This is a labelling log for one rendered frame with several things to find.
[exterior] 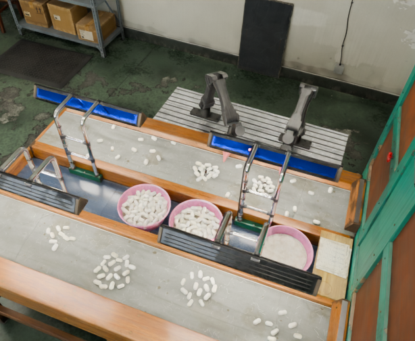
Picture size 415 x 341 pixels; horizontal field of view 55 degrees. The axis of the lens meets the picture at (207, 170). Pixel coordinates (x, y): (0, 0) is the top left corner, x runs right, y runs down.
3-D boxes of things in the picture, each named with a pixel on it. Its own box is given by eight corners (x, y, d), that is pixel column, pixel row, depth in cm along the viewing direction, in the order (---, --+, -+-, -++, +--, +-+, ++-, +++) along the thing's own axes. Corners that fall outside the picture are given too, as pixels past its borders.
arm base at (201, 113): (217, 113, 250) (222, 106, 254) (188, 104, 255) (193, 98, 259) (217, 122, 256) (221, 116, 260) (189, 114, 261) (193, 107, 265)
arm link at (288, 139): (295, 146, 199) (303, 124, 198) (278, 141, 201) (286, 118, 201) (295, 149, 210) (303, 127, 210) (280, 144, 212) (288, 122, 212)
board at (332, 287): (321, 231, 192) (321, 229, 192) (352, 240, 189) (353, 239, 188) (308, 291, 172) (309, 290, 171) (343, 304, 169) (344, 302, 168)
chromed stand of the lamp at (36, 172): (47, 201, 212) (19, 141, 178) (80, 212, 207) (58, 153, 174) (25, 229, 200) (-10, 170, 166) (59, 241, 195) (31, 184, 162)
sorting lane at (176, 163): (65, 113, 251) (64, 111, 249) (358, 195, 213) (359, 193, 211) (36, 145, 232) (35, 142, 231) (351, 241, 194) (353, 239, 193)
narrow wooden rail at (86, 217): (3, 193, 217) (-4, 180, 208) (338, 308, 179) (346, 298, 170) (-4, 201, 213) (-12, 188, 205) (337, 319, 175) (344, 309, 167)
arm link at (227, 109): (240, 119, 219) (224, 65, 219) (226, 123, 217) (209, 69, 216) (233, 123, 231) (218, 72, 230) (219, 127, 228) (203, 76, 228)
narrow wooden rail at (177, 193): (40, 153, 237) (34, 139, 229) (347, 248, 199) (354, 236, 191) (34, 159, 234) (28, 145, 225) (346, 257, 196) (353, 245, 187)
